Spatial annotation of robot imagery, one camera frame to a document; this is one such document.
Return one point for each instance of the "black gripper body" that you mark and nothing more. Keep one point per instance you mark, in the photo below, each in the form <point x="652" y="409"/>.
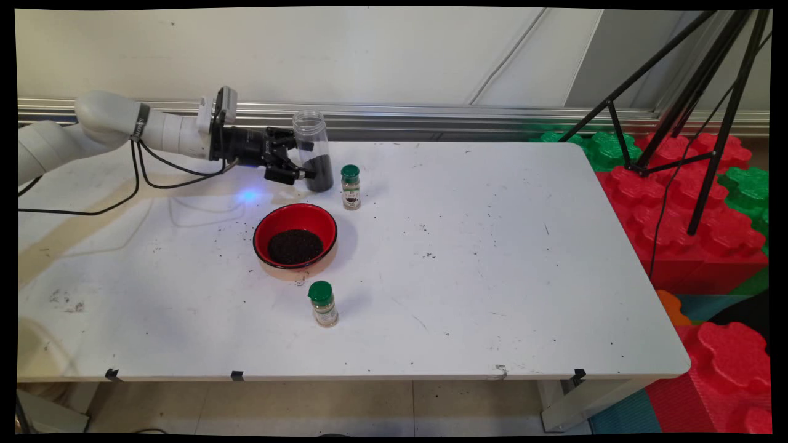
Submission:
<point x="243" y="146"/>

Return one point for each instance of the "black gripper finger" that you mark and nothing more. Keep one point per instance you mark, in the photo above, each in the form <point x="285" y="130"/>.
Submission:
<point x="280" y="139"/>
<point x="286" y="172"/>

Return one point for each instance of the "clear plastic jar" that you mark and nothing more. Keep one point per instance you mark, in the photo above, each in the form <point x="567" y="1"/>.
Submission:
<point x="317" y="172"/>

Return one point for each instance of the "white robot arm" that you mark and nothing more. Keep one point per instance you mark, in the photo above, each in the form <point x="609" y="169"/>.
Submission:
<point x="104" y="126"/>

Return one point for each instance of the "red bowl, black rim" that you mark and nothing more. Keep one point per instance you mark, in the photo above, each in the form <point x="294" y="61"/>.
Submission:
<point x="265" y="234"/>

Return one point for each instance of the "green-capped spice jar, dark contents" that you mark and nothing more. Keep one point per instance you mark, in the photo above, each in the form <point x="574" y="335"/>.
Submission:
<point x="351" y="187"/>

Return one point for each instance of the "black seed pile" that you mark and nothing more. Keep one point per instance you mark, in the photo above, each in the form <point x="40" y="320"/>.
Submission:
<point x="295" y="247"/>

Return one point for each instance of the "green-capped spice jar, light contents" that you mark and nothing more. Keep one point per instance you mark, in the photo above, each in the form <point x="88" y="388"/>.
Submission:
<point x="324" y="306"/>

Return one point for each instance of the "green foam block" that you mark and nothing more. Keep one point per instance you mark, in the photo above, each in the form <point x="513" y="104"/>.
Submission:
<point x="606" y="151"/>
<point x="748" y="187"/>

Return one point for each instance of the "white table leg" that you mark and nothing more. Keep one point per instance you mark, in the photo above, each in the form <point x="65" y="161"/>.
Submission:
<point x="49" y="412"/>
<point x="585" y="403"/>

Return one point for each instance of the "large red foam block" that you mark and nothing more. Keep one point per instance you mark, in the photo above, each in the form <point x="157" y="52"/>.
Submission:
<point x="677" y="246"/>

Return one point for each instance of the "orange foam piece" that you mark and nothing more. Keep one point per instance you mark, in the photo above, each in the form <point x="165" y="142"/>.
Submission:
<point x="671" y="307"/>

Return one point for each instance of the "teal foam mat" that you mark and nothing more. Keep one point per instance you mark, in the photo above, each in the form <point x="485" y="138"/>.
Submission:
<point x="628" y="415"/>

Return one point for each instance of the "black tripod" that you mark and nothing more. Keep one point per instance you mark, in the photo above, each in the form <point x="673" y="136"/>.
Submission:
<point x="734" y="104"/>

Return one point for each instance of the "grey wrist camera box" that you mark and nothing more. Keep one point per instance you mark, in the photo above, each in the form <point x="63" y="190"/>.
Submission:
<point x="225" y="104"/>

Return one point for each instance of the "aluminium rail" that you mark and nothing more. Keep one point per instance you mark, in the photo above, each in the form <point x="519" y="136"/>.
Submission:
<point x="431" y="115"/>

